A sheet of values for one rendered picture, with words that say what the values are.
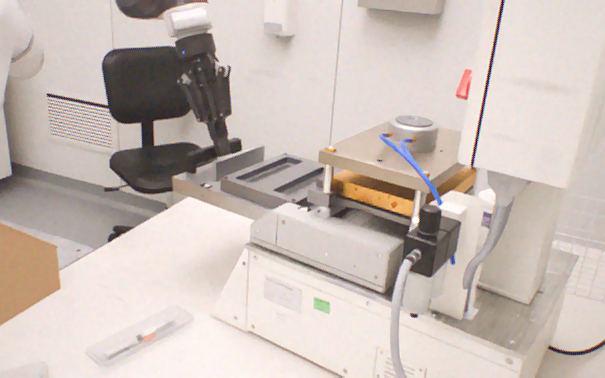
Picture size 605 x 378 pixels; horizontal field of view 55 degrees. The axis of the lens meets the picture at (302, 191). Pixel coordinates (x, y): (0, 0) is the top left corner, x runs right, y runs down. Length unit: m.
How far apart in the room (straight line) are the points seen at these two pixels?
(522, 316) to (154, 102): 2.12
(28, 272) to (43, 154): 2.57
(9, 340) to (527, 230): 0.84
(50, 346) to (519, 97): 0.82
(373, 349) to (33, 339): 0.57
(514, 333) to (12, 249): 0.82
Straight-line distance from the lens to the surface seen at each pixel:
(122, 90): 2.67
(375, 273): 0.86
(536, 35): 0.70
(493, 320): 0.86
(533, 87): 0.71
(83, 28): 3.27
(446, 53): 2.40
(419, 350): 0.88
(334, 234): 0.87
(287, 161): 1.19
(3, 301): 1.14
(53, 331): 1.12
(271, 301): 0.99
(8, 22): 1.17
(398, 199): 0.87
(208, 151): 1.17
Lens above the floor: 1.38
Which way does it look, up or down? 22 degrees down
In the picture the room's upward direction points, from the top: 4 degrees clockwise
